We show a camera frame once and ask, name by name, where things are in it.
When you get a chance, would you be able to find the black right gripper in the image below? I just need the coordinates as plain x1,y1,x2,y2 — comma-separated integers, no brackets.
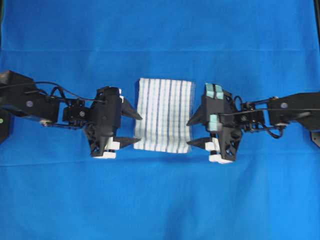
186,83,242,164

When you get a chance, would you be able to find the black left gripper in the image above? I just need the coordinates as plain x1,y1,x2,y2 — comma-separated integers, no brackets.
84,86,143,159

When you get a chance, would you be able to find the white blue striped towel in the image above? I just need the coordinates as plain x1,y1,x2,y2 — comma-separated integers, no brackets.
133,78,195,154

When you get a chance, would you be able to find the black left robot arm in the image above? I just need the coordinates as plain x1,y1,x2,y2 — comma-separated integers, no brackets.
0,70,142,159

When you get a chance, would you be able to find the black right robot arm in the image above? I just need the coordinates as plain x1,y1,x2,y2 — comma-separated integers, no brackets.
187,83,320,164

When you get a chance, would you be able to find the blue table cloth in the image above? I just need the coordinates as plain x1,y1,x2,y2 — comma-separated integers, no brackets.
0,0,320,240

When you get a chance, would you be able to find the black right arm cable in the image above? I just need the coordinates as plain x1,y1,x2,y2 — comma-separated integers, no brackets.
217,96,320,139

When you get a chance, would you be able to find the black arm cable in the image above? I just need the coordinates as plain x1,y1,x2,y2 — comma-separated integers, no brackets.
0,81,106,103
217,96,320,139

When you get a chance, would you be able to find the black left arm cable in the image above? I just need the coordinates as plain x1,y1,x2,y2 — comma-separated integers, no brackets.
0,81,106,103

